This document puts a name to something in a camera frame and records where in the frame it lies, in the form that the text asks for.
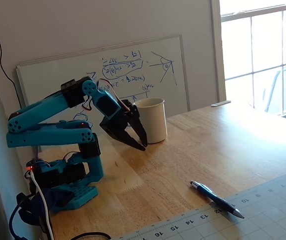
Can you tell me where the white mug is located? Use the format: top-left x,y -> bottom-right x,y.
133,97 -> 168,145

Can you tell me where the dark blue table clamp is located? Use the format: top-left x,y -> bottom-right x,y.
17,187 -> 74,226

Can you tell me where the blue cable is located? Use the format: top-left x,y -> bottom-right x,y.
8,194 -> 33,240

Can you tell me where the red white servo wire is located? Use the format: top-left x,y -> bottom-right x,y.
81,78 -> 133,115

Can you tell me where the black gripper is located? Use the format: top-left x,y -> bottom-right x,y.
99,99 -> 148,152

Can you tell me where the teal five-joint robot arm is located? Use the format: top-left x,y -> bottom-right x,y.
5,76 -> 122,214

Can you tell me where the whiteboard with blue writing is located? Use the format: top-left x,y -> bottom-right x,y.
16,34 -> 191,152

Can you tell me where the thick black cable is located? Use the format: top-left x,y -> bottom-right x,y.
70,231 -> 112,240

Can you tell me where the white window frame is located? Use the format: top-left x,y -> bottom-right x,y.
209,0 -> 286,124

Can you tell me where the thin black wall cable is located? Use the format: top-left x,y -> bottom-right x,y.
0,0 -> 23,109

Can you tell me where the white cable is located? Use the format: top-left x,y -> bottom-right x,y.
29,171 -> 55,240

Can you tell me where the grey cutting mat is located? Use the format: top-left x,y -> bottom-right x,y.
110,168 -> 286,240

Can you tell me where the outdoor chair behind window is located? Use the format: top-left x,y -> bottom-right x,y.
261,62 -> 286,116

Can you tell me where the black and silver pen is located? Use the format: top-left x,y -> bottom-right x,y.
189,180 -> 245,220

